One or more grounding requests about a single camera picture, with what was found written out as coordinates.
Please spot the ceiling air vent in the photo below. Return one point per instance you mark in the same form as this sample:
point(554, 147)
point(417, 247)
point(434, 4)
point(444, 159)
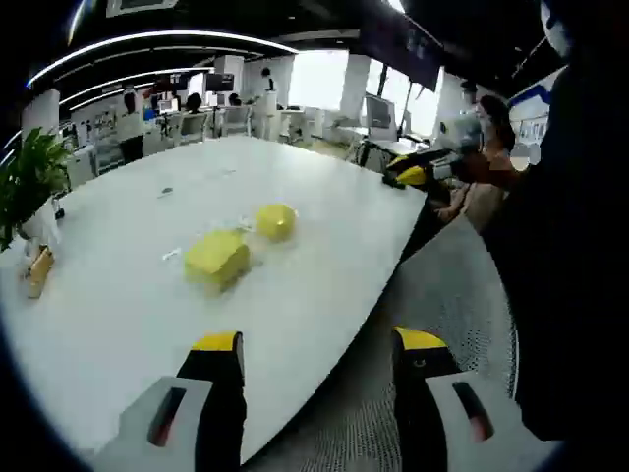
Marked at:
point(142, 6)

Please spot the yellow square silicone block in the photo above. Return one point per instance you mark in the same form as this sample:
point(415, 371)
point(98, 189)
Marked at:
point(216, 260)

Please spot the small dark table object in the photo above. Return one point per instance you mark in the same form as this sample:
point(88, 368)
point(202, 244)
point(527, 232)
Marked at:
point(167, 190)

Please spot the green potted plant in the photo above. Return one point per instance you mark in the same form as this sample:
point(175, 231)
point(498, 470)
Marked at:
point(32, 172)

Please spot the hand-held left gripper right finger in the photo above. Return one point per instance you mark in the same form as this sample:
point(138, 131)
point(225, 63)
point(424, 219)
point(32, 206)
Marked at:
point(442, 408)

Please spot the white plant pot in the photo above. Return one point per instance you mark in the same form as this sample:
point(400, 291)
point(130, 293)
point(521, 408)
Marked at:
point(44, 226)

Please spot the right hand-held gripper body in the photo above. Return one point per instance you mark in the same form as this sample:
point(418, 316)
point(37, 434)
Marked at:
point(457, 142)

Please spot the person's right hand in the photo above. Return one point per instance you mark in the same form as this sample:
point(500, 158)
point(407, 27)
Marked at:
point(486, 172)

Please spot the yellow round silicone block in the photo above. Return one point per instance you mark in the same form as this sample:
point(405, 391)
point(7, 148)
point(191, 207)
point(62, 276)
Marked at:
point(276, 222)

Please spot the tan cardboard box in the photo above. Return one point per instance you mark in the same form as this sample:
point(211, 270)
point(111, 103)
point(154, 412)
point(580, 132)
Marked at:
point(40, 270)

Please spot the person's dark torso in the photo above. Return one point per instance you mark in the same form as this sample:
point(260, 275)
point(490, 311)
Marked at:
point(565, 246)

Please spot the computer monitor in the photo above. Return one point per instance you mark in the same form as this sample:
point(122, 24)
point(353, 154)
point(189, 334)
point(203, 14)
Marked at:
point(381, 118)

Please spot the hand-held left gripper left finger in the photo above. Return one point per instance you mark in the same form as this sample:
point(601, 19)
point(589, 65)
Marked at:
point(196, 398)

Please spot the white office chair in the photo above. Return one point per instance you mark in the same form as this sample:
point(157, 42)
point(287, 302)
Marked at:
point(238, 120)
point(192, 129)

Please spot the person's head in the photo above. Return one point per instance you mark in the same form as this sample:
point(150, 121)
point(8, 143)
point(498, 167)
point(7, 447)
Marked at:
point(557, 27)

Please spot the grey mesh office chair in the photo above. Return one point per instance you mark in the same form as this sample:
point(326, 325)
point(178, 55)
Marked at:
point(457, 295)

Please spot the dark hanging screen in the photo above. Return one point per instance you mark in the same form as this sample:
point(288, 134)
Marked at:
point(408, 44)

